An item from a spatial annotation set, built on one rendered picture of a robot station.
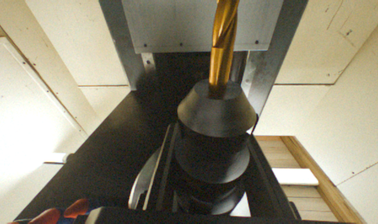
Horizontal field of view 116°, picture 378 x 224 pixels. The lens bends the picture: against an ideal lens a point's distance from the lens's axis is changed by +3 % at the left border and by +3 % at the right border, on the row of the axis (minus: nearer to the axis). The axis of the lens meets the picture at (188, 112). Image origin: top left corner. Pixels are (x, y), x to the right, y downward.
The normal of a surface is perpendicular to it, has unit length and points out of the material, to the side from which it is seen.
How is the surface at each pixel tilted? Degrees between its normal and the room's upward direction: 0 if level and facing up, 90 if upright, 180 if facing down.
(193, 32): 90
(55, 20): 90
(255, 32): 90
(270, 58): 90
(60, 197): 180
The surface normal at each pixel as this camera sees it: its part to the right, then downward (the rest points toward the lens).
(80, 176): -0.04, -0.79
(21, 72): 1.00, 0.00
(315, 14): -0.06, 0.61
